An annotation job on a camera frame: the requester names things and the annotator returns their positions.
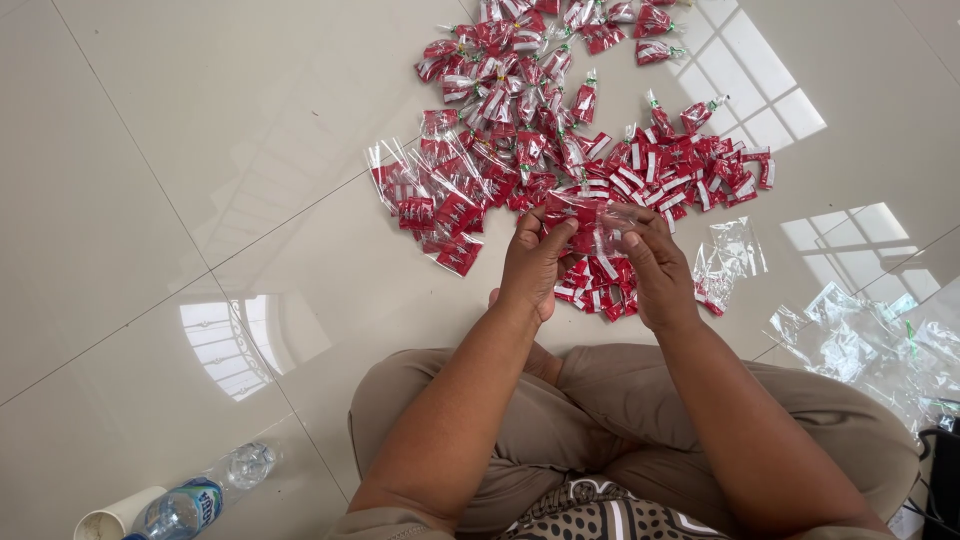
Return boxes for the person's left hand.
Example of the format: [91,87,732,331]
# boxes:
[498,207,581,324]

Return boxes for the person's right hand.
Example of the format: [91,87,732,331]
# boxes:
[600,206,703,335]

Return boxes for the clear bag of red sachets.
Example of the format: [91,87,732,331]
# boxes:
[543,189,654,258]

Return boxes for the clear bag with few sachets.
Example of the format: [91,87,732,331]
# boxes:
[691,241,741,318]

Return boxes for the small pile of red sachets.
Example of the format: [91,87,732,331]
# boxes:
[552,255,641,324]

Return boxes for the empty clear plastic bag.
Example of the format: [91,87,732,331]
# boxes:
[708,216,770,279]

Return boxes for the heap of loose red sachets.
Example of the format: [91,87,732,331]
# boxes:
[585,129,777,235]

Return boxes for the heap of untied filled bags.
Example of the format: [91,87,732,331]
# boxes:
[365,131,520,279]

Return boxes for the person's beige trousers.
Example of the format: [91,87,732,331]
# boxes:
[348,342,923,540]

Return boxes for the heap of tied red bags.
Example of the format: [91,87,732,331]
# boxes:
[414,0,730,219]

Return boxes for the heap of clear plastic bags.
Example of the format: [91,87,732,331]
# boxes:
[768,276,960,438]

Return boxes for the person's patterned brown shirt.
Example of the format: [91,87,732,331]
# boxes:
[495,475,733,540]

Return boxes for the black bag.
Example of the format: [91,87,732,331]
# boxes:
[918,426,960,538]

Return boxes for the clear plastic water bottle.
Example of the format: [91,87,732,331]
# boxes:
[123,440,279,540]

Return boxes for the white paper cup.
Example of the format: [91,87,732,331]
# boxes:
[73,486,168,540]

